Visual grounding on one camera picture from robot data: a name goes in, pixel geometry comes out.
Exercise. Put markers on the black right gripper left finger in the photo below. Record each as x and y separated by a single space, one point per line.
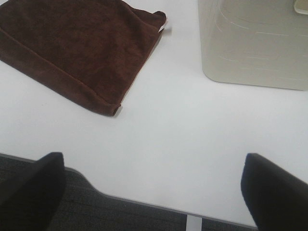
29 200

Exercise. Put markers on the brown towel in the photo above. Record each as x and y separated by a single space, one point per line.
88 51

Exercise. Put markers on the beige plastic storage bin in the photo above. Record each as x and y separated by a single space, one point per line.
255 42

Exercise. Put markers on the white table leg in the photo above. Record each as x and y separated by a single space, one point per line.
193 223

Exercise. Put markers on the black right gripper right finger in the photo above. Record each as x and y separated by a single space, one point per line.
276 199

